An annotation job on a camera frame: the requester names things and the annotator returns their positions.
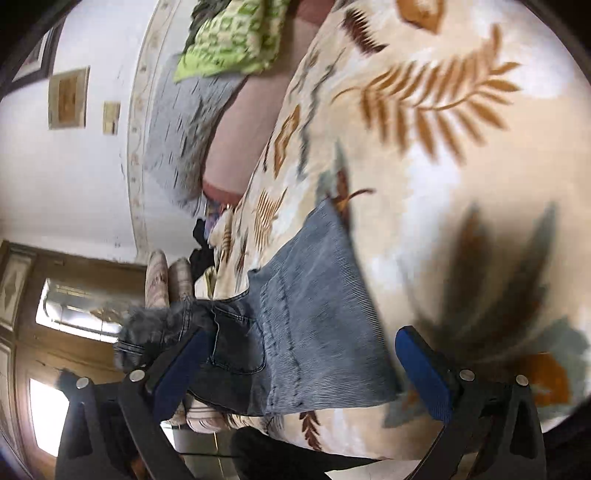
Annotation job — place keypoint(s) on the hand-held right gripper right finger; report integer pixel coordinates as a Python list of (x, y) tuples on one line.
[(425, 374)]

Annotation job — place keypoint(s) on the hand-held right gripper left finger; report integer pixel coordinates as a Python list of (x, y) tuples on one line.
[(178, 374)]

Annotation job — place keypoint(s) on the blue denim pants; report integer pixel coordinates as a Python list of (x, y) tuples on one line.
[(304, 323)]

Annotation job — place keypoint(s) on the black cloth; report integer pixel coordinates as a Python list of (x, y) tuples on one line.
[(203, 254)]

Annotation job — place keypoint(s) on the wooden door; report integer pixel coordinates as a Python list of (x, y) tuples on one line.
[(69, 272)]

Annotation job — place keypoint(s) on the leaf print blanket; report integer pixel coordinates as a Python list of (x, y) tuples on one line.
[(438, 207)]

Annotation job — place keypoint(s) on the grey quilted pillow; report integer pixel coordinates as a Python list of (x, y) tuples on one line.
[(180, 138)]

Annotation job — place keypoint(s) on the green patterned cloth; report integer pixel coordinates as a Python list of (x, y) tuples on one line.
[(231, 41)]

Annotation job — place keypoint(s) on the dark framed picture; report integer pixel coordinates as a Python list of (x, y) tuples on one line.
[(39, 55)]

